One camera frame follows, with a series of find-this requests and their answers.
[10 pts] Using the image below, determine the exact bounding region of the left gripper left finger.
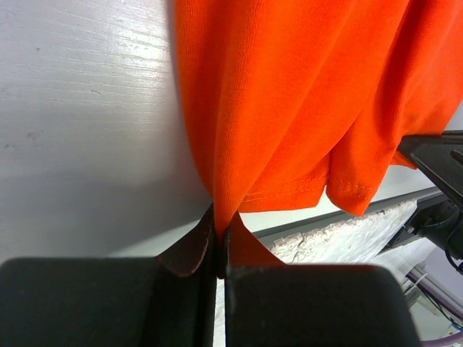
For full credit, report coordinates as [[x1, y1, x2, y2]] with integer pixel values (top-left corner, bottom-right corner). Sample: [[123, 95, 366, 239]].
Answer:
[[1, 210, 216, 346]]

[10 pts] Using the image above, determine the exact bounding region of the orange t shirt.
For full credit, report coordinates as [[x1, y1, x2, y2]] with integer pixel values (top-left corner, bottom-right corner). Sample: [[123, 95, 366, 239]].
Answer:
[[169, 0, 463, 234]]

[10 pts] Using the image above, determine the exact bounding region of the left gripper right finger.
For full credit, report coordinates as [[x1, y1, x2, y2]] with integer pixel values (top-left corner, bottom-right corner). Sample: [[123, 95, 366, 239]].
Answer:
[[223, 215, 420, 346]]

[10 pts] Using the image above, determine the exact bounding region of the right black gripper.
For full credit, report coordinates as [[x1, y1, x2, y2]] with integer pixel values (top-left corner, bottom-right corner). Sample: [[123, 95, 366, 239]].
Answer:
[[388, 130, 463, 267]]

